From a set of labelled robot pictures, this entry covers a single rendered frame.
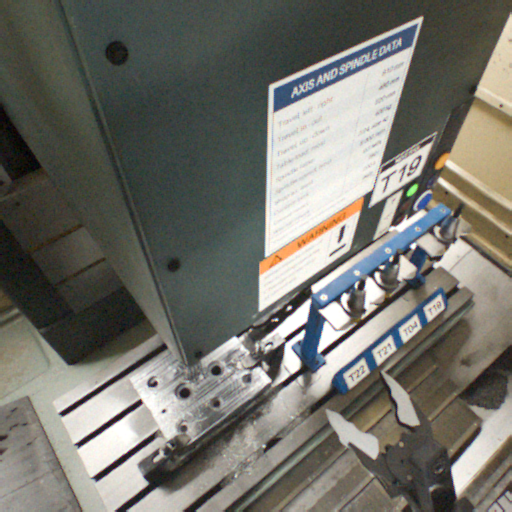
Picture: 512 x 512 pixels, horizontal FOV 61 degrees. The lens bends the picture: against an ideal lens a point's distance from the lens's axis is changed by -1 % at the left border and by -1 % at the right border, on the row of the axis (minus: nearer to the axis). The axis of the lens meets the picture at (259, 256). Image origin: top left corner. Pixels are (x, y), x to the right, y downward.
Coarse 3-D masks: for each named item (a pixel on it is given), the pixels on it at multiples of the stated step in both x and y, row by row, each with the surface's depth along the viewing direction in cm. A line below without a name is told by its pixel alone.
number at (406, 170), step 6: (426, 150) 54; (414, 156) 53; (420, 156) 54; (408, 162) 53; (414, 162) 54; (420, 162) 55; (402, 168) 53; (408, 168) 54; (414, 168) 55; (396, 174) 53; (402, 174) 54; (408, 174) 56; (414, 174) 57; (396, 180) 54; (402, 180) 56; (396, 186) 56
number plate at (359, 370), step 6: (360, 360) 120; (354, 366) 119; (360, 366) 120; (366, 366) 121; (348, 372) 119; (354, 372) 120; (360, 372) 121; (366, 372) 122; (348, 378) 119; (354, 378) 120; (360, 378) 121; (348, 384) 119; (354, 384) 120
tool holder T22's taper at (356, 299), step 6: (354, 288) 95; (366, 288) 94; (348, 294) 99; (354, 294) 96; (360, 294) 95; (348, 300) 99; (354, 300) 97; (360, 300) 97; (354, 306) 98; (360, 306) 98
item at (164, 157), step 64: (0, 0) 27; (64, 0) 19; (128, 0) 20; (192, 0) 22; (256, 0) 25; (320, 0) 28; (384, 0) 31; (448, 0) 36; (0, 64) 46; (64, 64) 22; (128, 64) 22; (192, 64) 25; (256, 64) 28; (448, 64) 44; (64, 128) 32; (128, 128) 25; (192, 128) 28; (256, 128) 32; (64, 192) 62; (128, 192) 28; (192, 192) 32; (256, 192) 37; (128, 256) 40; (192, 256) 37; (256, 256) 45; (192, 320) 45; (256, 320) 56
